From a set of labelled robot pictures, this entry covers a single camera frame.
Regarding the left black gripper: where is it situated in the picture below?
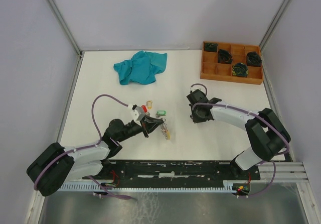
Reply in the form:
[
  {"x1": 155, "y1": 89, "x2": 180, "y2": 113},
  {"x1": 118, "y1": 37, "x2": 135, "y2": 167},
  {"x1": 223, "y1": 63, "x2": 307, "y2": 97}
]
[{"x1": 117, "y1": 115, "x2": 164, "y2": 142}]

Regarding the metal keyring holder yellow tip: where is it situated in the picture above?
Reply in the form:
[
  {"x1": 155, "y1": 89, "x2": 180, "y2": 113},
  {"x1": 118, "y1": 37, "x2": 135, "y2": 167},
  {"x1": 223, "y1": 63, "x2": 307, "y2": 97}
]
[{"x1": 160, "y1": 123, "x2": 171, "y2": 140}]

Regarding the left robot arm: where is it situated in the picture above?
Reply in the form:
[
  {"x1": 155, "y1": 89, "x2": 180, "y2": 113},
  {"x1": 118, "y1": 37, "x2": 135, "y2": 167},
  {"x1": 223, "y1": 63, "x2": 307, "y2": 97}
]
[{"x1": 26, "y1": 116, "x2": 165, "y2": 196}]

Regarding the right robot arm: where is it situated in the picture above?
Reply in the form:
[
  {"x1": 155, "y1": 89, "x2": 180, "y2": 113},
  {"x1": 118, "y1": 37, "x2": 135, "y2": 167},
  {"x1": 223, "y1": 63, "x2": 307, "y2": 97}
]
[{"x1": 187, "y1": 89, "x2": 291, "y2": 179}]

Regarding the key with yellow tag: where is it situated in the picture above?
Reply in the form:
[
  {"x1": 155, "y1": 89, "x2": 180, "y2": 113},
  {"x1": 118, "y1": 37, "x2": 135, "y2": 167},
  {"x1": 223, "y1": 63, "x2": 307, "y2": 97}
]
[{"x1": 146, "y1": 100, "x2": 152, "y2": 109}]

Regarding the teal cloth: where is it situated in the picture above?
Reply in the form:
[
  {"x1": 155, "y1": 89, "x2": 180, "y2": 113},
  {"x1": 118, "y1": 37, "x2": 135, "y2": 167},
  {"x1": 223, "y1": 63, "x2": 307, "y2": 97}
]
[{"x1": 113, "y1": 51, "x2": 168, "y2": 85}]

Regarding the dark rolled sock yellow-patterned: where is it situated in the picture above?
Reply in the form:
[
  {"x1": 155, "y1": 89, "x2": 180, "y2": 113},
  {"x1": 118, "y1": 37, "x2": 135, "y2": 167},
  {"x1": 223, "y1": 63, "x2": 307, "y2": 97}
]
[{"x1": 232, "y1": 62, "x2": 248, "y2": 77}]

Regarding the wooden compartment tray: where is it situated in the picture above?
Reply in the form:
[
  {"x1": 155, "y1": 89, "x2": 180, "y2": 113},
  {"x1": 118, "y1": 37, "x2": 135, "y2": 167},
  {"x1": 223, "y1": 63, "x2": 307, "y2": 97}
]
[{"x1": 200, "y1": 41, "x2": 263, "y2": 85}]

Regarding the dark rolled sock top-left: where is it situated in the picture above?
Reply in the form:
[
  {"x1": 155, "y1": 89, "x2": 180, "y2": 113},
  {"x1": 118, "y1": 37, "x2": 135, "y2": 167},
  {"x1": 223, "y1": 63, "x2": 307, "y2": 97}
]
[{"x1": 204, "y1": 42, "x2": 218, "y2": 52}]

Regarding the left status led board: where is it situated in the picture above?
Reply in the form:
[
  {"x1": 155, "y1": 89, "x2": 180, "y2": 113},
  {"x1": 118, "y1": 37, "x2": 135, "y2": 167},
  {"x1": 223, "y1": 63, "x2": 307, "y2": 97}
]
[{"x1": 102, "y1": 181, "x2": 119, "y2": 188}]

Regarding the status led board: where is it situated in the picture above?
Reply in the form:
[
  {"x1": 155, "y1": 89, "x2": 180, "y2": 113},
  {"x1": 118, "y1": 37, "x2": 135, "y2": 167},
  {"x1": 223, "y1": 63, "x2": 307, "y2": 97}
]
[
  {"x1": 236, "y1": 184, "x2": 250, "y2": 195},
  {"x1": 102, "y1": 181, "x2": 119, "y2": 188}
]

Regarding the dark rolled sock right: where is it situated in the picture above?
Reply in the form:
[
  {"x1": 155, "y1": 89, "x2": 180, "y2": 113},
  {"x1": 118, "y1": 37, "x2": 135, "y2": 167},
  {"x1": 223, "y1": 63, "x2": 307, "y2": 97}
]
[{"x1": 246, "y1": 51, "x2": 262, "y2": 67}]

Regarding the right status led board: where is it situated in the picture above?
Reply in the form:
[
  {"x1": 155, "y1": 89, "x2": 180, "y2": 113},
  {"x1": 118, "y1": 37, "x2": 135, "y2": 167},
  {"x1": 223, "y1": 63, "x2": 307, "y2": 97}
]
[{"x1": 236, "y1": 184, "x2": 250, "y2": 195}]

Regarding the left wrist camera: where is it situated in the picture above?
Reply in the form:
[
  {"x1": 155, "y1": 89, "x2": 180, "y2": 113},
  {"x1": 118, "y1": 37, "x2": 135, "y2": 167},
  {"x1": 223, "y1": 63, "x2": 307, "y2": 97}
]
[{"x1": 128, "y1": 104, "x2": 146, "y2": 122}]

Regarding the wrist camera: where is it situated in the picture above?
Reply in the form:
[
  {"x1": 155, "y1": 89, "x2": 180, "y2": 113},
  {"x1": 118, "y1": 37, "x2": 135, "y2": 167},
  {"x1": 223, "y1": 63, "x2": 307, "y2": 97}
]
[
  {"x1": 190, "y1": 88, "x2": 204, "y2": 93},
  {"x1": 128, "y1": 104, "x2": 146, "y2": 122}
]

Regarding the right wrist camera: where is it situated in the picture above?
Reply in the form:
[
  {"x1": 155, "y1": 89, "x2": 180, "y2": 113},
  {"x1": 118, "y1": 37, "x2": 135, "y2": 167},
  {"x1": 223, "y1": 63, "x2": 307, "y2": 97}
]
[{"x1": 190, "y1": 88, "x2": 204, "y2": 93}]

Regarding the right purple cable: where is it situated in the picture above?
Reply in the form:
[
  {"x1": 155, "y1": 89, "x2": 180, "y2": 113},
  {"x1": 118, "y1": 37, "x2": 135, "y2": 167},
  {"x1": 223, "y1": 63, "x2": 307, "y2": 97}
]
[{"x1": 190, "y1": 83, "x2": 291, "y2": 198}]

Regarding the purple cable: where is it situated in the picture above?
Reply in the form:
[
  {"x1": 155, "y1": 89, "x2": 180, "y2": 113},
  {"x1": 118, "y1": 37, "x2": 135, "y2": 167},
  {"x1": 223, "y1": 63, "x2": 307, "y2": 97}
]
[
  {"x1": 190, "y1": 83, "x2": 291, "y2": 198},
  {"x1": 34, "y1": 94, "x2": 131, "y2": 191}
]

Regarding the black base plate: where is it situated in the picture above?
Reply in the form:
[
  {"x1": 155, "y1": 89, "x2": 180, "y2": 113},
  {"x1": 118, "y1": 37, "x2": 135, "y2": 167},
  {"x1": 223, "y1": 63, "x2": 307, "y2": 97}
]
[{"x1": 93, "y1": 160, "x2": 261, "y2": 188}]

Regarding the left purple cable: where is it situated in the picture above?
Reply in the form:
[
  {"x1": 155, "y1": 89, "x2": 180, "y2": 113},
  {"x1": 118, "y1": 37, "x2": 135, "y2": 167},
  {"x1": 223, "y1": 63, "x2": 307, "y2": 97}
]
[{"x1": 34, "y1": 94, "x2": 131, "y2": 191}]

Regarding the white slotted cable duct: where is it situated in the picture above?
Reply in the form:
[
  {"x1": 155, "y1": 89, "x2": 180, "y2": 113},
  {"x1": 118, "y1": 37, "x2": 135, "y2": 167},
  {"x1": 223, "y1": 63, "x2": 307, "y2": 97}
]
[{"x1": 58, "y1": 181, "x2": 236, "y2": 193}]

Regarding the right corner aluminium post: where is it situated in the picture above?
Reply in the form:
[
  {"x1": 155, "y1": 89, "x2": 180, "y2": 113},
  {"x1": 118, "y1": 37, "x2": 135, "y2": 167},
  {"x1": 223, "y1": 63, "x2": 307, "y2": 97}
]
[{"x1": 259, "y1": 0, "x2": 292, "y2": 51}]

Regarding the corner aluminium post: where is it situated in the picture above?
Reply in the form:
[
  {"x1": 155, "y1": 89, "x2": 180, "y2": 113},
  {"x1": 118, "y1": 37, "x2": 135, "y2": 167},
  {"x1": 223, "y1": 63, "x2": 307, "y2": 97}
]
[
  {"x1": 259, "y1": 0, "x2": 292, "y2": 51},
  {"x1": 46, "y1": 0, "x2": 82, "y2": 57}
]

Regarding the left corner aluminium post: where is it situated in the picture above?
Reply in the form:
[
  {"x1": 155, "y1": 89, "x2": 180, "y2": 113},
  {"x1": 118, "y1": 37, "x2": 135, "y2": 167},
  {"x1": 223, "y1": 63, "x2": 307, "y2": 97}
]
[{"x1": 46, "y1": 0, "x2": 82, "y2": 57}]

